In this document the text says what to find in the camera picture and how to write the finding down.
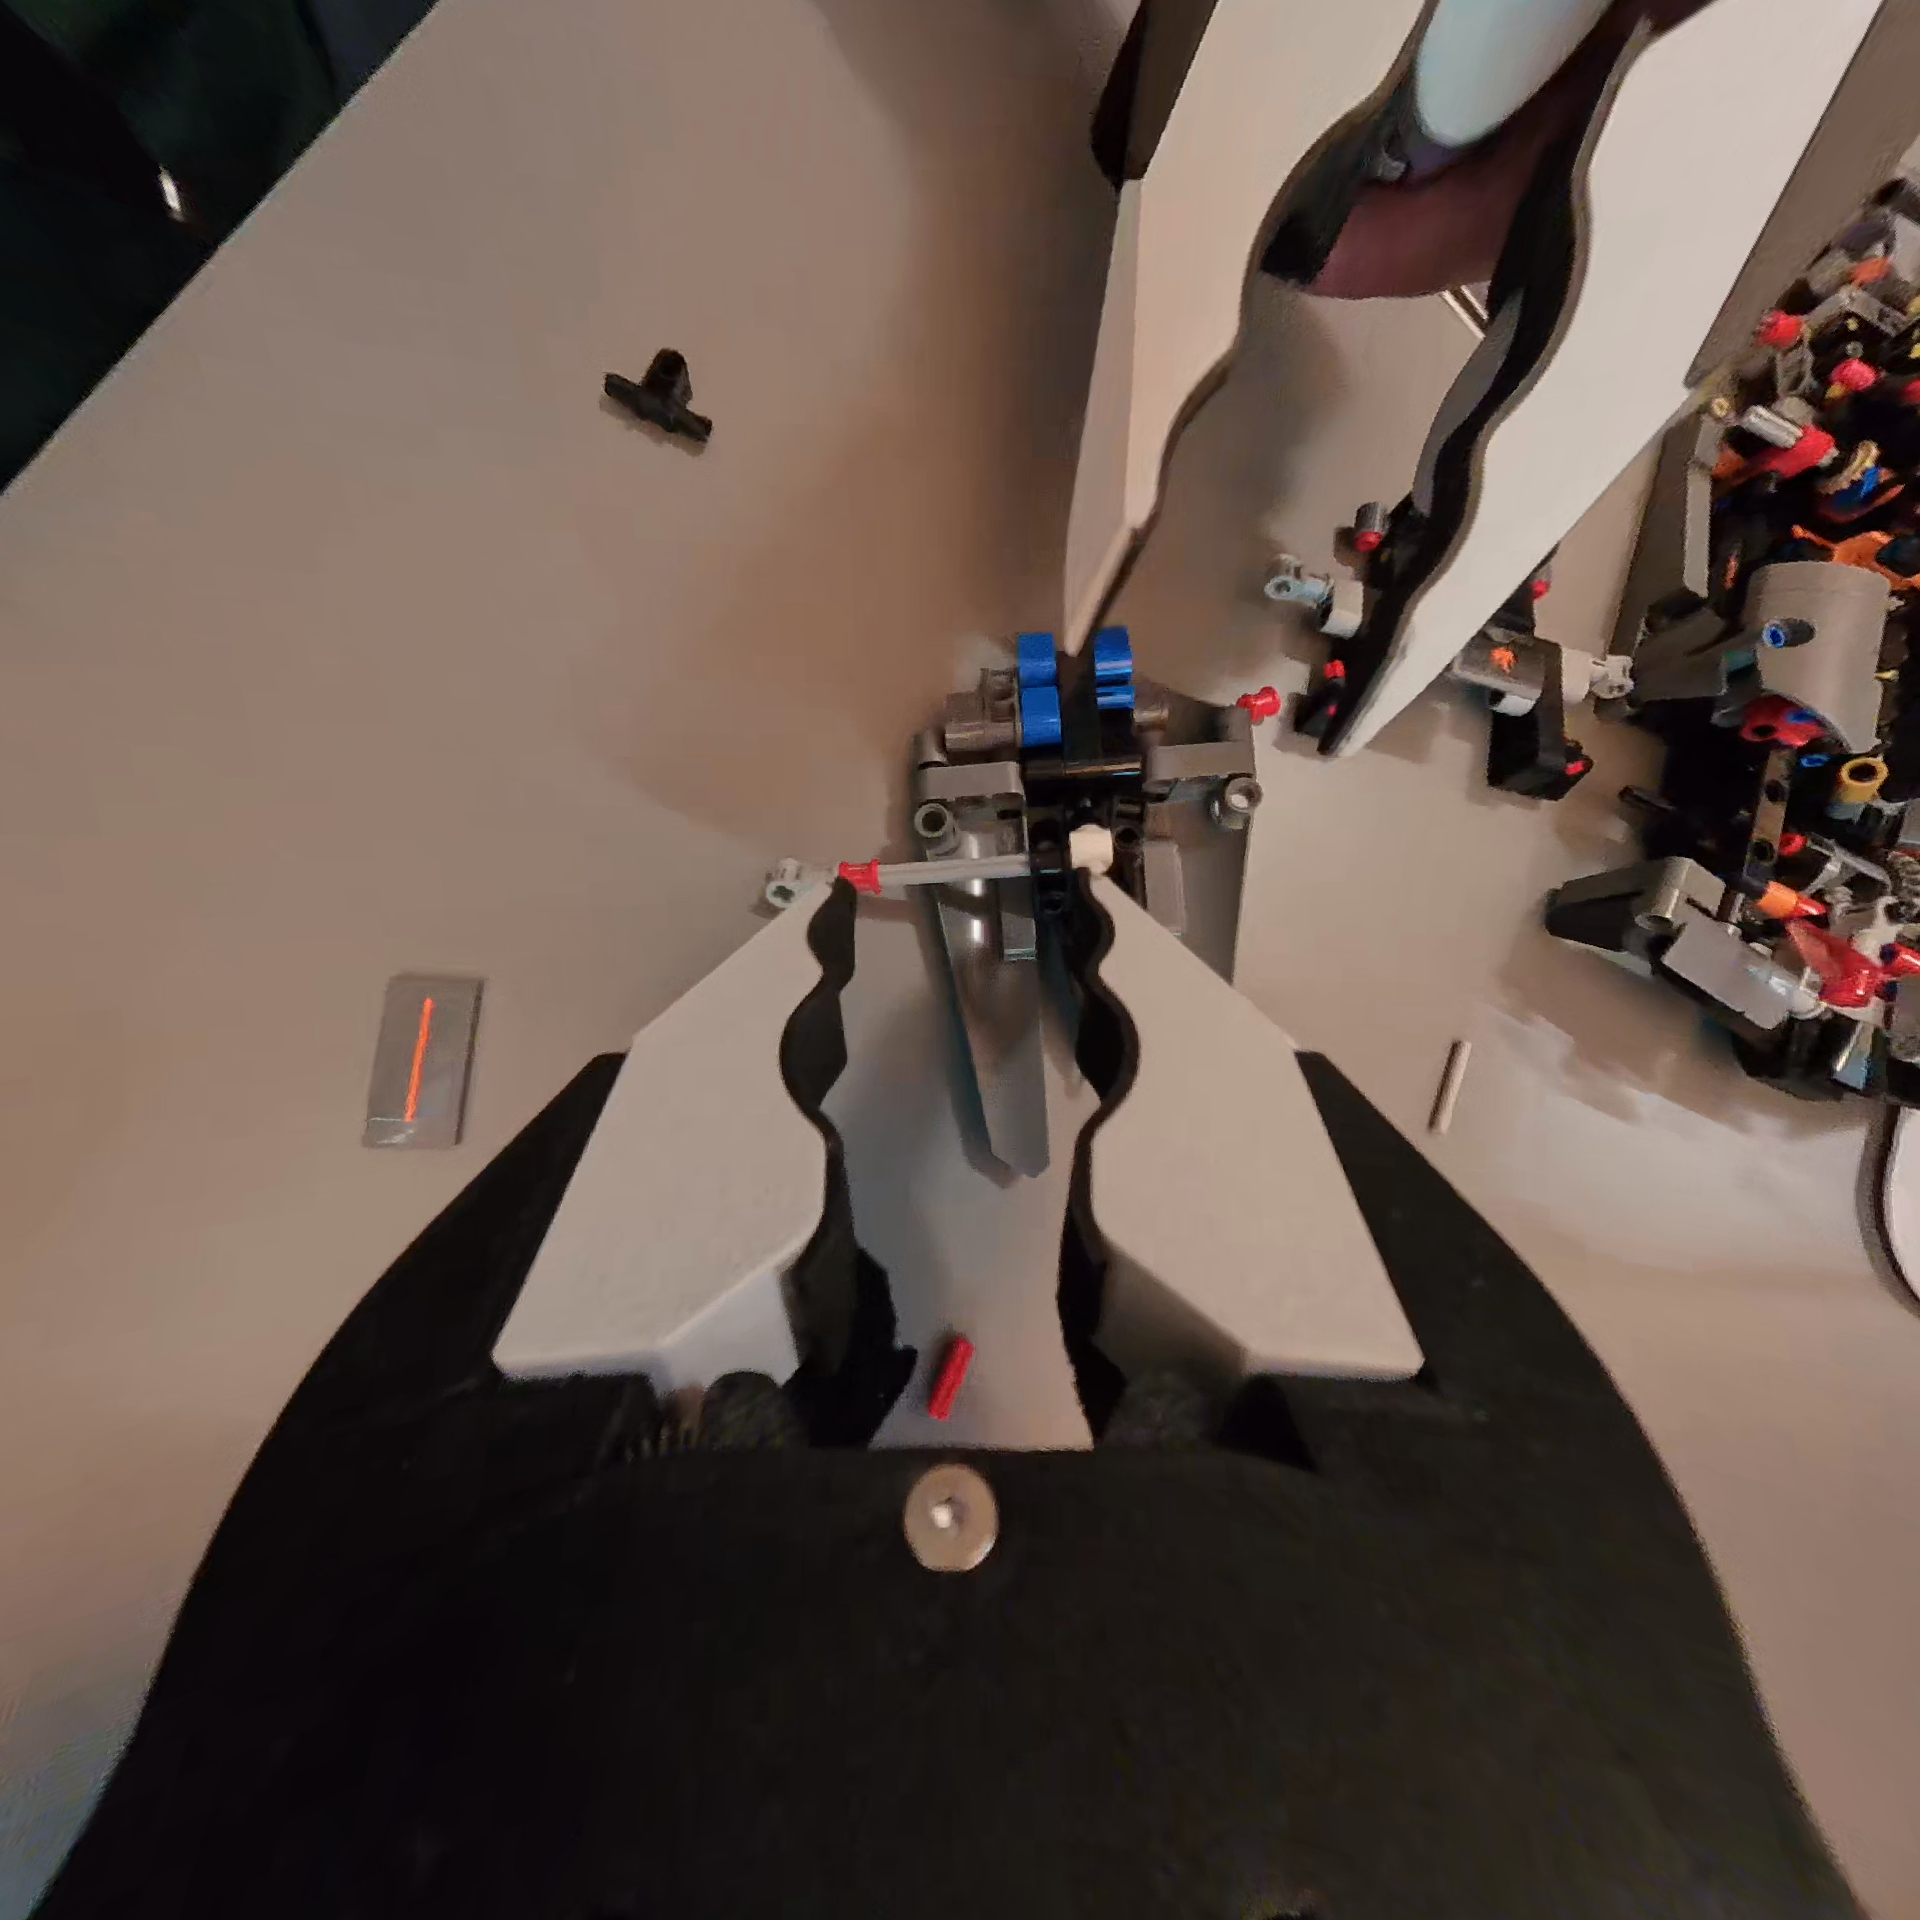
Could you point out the grey black lego subassembly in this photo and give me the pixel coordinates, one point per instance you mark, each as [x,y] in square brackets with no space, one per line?
[1081,748]

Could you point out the partly built lego car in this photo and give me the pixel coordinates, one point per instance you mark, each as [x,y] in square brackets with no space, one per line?
[1824,631]

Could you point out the person's left hand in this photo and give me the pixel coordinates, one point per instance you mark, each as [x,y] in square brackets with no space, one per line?
[1440,226]

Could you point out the person's green shirt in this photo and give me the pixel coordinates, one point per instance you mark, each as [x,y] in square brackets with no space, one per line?
[89,226]

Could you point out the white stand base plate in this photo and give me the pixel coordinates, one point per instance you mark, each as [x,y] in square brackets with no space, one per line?
[1903,1202]

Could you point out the metal axle with red bush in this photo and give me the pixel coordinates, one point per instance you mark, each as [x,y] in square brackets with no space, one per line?
[937,875]

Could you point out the red pin piece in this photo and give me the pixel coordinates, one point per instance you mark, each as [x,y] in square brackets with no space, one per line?
[947,1373]

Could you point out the light grey lego axle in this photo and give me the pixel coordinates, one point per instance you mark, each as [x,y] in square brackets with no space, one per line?
[1447,1084]

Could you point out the black grey lego module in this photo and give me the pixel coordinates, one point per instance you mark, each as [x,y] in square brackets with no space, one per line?
[1523,744]

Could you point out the black T-shaped lego pin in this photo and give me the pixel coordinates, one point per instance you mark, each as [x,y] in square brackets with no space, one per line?
[660,399]

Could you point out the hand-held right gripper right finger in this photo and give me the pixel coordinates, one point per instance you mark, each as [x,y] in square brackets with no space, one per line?
[1247,1214]

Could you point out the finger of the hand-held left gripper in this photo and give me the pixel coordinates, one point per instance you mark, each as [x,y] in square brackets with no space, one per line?
[1652,298]
[1202,226]

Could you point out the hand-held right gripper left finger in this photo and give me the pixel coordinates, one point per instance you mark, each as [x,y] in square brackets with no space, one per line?
[660,1214]

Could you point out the dark tile with orange stripe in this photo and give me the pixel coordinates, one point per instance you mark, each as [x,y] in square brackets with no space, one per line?
[421,1057]

